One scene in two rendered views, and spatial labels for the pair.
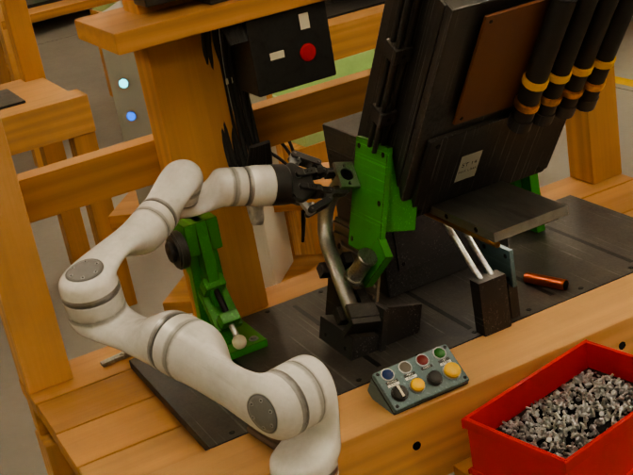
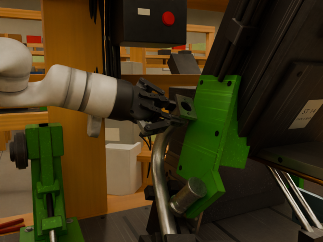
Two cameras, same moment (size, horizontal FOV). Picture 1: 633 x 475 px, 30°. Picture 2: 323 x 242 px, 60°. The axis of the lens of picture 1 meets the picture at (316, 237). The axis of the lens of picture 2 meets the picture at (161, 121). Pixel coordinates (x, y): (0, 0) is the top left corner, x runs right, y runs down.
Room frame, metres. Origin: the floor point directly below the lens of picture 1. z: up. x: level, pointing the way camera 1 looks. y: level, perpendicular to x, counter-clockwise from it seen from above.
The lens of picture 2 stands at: (1.49, -0.01, 1.27)
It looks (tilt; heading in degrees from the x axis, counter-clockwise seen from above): 9 degrees down; 359
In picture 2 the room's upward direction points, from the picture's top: straight up
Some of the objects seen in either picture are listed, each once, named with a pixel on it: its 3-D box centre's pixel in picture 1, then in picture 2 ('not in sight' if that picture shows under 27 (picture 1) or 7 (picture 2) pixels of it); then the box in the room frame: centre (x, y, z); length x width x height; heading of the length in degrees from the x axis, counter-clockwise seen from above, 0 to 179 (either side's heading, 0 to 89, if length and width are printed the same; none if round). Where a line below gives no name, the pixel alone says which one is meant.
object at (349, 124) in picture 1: (416, 189); (227, 145); (2.28, -0.22, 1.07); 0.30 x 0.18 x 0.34; 114
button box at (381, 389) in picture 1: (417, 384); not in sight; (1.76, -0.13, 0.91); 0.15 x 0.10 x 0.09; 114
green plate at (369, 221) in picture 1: (384, 192); (218, 128); (2.02, -0.14, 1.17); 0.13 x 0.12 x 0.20; 114
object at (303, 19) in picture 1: (279, 44); (147, 15); (2.25, 0.00, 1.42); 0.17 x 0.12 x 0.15; 114
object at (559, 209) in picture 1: (468, 200); (289, 151); (2.05, -0.29, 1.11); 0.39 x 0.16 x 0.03; 24
